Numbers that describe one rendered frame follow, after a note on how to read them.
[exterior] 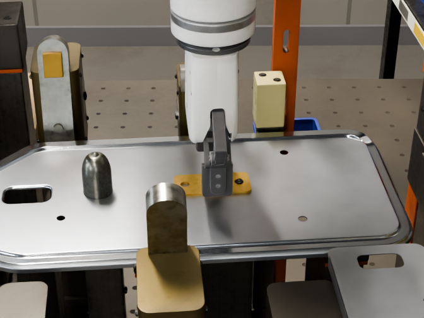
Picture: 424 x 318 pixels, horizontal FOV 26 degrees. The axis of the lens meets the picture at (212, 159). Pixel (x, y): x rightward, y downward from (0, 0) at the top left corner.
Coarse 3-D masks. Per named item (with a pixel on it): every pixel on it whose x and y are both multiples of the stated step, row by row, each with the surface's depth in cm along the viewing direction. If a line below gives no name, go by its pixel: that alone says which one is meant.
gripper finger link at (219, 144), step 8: (216, 112) 91; (216, 120) 91; (224, 120) 91; (216, 128) 90; (224, 128) 90; (216, 136) 90; (224, 136) 90; (216, 144) 89; (224, 144) 90; (216, 152) 89; (224, 152) 89; (216, 160) 91; (224, 160) 91
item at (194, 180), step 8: (176, 176) 103; (184, 176) 103; (192, 176) 103; (200, 176) 103; (240, 176) 103; (248, 176) 103; (192, 184) 101; (200, 184) 101; (240, 184) 101; (248, 184) 101; (192, 192) 100; (200, 192) 100; (240, 192) 100; (248, 192) 100
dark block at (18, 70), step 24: (0, 24) 109; (24, 24) 115; (0, 48) 110; (24, 48) 114; (0, 72) 112; (24, 72) 116; (0, 96) 114; (24, 96) 115; (0, 120) 116; (24, 120) 116; (0, 144) 118; (24, 144) 118; (24, 192) 122
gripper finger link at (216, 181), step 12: (228, 156) 92; (204, 168) 95; (216, 168) 94; (228, 168) 95; (204, 180) 96; (216, 180) 95; (228, 180) 96; (204, 192) 96; (216, 192) 96; (228, 192) 97
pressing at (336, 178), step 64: (0, 192) 100; (64, 192) 100; (128, 192) 100; (256, 192) 100; (320, 192) 100; (384, 192) 100; (0, 256) 92; (64, 256) 92; (128, 256) 92; (256, 256) 92; (320, 256) 93
